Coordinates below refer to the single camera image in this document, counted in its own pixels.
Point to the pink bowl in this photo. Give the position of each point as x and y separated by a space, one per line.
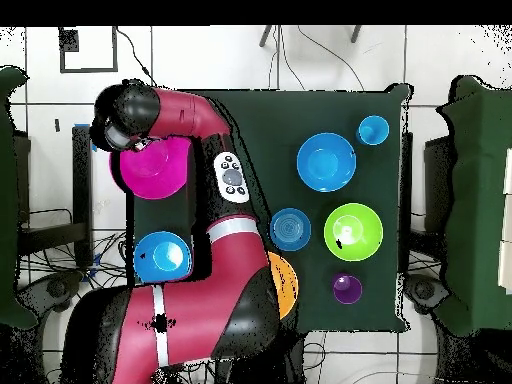
156 176

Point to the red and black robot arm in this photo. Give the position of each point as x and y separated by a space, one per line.
208 304

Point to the small light blue bowl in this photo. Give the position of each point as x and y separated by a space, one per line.
291 229

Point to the orange bowl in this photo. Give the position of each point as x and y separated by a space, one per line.
286 284

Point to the large blue bowl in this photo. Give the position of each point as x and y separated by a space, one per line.
326 162
160 256

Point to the lime green bowl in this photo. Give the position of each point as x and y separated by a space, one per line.
353 232

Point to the purple cup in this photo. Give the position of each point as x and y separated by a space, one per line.
347 288

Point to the dark green tablecloth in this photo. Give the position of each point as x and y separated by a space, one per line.
320 112

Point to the light blue cup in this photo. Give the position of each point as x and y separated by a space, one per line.
372 130

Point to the grey chair base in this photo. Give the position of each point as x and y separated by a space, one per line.
424 292
56 288

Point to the green cloth covered table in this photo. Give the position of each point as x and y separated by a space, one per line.
8 200
480 200

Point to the black stand post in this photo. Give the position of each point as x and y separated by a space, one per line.
82 200
407 180

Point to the camera tripod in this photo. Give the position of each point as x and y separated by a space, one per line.
264 36

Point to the black square floor frame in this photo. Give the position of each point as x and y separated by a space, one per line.
68 40

